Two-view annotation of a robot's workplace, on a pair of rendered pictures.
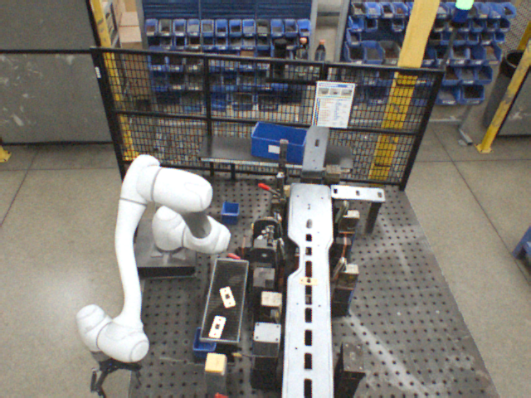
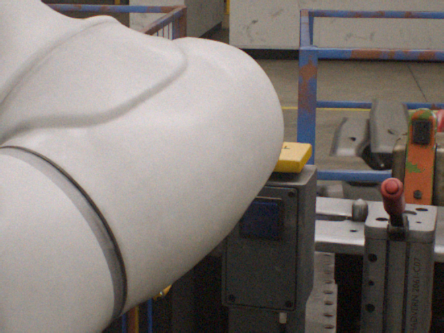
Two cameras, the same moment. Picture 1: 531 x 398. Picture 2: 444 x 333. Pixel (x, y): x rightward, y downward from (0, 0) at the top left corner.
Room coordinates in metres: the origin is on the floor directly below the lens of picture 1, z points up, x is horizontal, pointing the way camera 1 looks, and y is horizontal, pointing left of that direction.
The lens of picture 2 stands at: (0.60, 0.93, 1.36)
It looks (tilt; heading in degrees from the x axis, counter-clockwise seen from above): 14 degrees down; 280
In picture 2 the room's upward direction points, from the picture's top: straight up
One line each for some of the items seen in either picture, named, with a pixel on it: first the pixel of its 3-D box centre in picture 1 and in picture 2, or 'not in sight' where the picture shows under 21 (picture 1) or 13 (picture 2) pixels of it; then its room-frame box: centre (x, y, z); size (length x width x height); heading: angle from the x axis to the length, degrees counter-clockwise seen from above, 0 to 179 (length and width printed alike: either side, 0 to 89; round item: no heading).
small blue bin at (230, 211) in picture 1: (230, 213); not in sight; (1.83, 0.15, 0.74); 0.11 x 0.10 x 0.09; 176
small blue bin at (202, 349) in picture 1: (205, 344); not in sight; (0.99, 0.21, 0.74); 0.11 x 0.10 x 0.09; 176
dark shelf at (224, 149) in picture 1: (275, 152); not in sight; (2.08, -0.10, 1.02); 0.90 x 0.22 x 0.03; 86
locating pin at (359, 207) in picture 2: not in sight; (359, 215); (0.64, -0.21, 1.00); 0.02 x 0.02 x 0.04
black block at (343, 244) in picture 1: (338, 259); not in sight; (1.43, -0.43, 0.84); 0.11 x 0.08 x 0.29; 86
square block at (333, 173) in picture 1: (328, 192); not in sight; (1.90, -0.42, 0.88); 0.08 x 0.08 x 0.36; 86
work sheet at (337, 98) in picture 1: (332, 104); not in sight; (2.18, -0.41, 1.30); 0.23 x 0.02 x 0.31; 86
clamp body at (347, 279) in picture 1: (343, 290); not in sight; (1.22, -0.42, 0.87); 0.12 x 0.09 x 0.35; 86
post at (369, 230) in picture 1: (372, 214); not in sight; (1.77, -0.66, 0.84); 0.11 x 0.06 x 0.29; 86
